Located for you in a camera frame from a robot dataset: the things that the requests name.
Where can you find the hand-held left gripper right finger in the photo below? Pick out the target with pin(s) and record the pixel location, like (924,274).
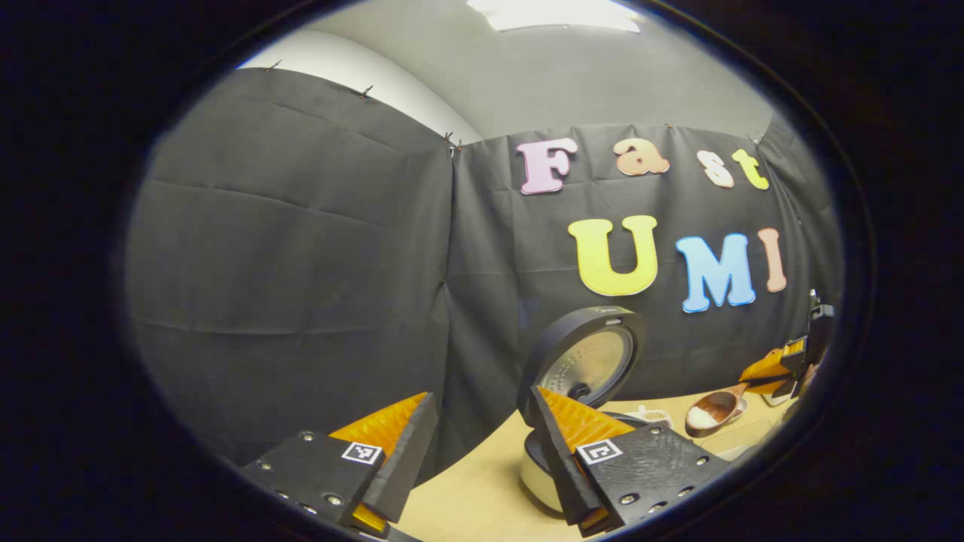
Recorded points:
(566,470)

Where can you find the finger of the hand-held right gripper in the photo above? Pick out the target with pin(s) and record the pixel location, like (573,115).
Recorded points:
(768,369)

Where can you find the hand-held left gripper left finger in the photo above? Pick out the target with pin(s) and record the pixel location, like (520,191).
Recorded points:
(407,463)

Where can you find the brown wooden spoon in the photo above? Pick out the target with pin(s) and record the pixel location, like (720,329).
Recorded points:
(727,403)

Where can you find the small white rice portion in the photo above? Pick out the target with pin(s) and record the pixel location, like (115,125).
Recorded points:
(702,418)

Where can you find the grey rice cooker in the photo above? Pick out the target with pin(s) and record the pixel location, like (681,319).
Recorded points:
(587,354)

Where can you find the white divided grain dish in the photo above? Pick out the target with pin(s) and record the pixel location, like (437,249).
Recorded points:
(651,415)

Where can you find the black backdrop cloth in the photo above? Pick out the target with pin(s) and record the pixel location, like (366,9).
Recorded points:
(301,263)

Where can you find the large ceiling light panel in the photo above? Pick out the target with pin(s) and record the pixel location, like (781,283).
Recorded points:
(553,13)

